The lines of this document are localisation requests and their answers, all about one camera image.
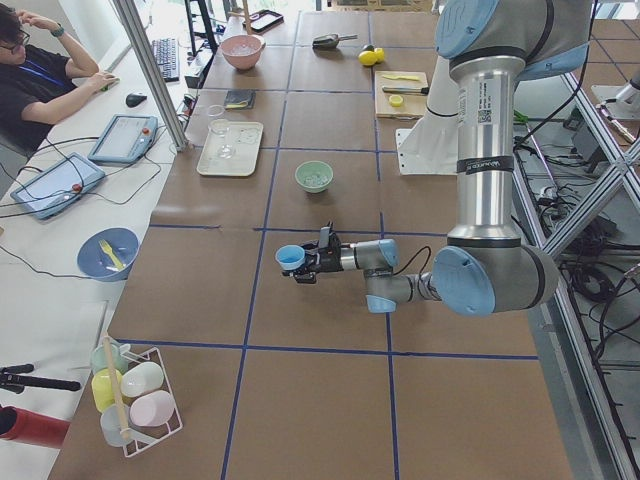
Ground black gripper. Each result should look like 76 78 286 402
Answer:
291 242 344 284

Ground light blue plastic cup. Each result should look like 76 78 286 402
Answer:
275 244 306 276

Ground green bowl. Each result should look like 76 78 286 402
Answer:
294 160 334 194

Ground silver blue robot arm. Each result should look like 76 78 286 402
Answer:
276 1 592 316
591 71 639 121

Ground ice cubes in bowl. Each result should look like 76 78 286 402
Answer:
303 172 329 188

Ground blue bowl on desk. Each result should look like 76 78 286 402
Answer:
77 228 140 282

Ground yellow fork in bowl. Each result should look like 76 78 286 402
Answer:
98 239 125 271

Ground pink bowl of ice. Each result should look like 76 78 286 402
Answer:
220 35 266 70

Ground silver metal ice scoop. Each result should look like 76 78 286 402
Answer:
312 34 358 50

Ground cream bear tray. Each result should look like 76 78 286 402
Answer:
196 121 264 177

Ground clear wine glass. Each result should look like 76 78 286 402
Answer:
206 104 236 159

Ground grey folded cloth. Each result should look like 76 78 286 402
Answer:
224 89 256 110

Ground half lemon slice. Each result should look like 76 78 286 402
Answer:
388 94 404 108

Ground wooden cutting board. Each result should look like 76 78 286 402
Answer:
374 71 429 119

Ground white cup in rack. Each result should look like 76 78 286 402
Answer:
120 361 164 398

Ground pink cup in rack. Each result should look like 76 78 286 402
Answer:
130 390 175 427

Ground yellow lemon upper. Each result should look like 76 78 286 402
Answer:
358 50 378 67

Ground yellow lemon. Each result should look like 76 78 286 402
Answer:
358 50 378 67
373 47 386 63

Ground yellow plastic knife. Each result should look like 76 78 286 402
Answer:
381 74 422 82

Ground teach pendant far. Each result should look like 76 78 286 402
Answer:
88 114 158 165

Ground teach pendant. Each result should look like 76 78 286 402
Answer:
10 153 106 220
88 114 158 165

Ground yellow lemon lower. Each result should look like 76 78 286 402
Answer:
373 47 386 63

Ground green cup in rack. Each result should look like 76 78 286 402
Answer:
90 339 132 376

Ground black computer mouse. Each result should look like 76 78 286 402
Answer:
125 93 147 108

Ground yellow cup in rack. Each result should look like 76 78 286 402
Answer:
91 368 115 413

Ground grey cup in rack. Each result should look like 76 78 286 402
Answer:
100 404 132 447

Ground black keyboard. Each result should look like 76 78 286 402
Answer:
151 38 180 82

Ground teach pendant near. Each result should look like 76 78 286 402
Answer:
10 153 106 220

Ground wooden paper towel stand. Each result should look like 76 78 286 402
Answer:
241 0 253 35

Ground black tripod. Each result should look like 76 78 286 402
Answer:
1 364 82 394

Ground person in black shirt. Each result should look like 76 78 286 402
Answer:
0 0 121 156

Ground white wire cup rack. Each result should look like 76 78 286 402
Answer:
90 336 183 458

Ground silver handled knife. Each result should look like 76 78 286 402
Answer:
381 86 430 96

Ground wooden rack handle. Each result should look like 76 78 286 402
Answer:
102 335 131 438

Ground aluminium frame post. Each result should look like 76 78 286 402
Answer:
113 0 188 152

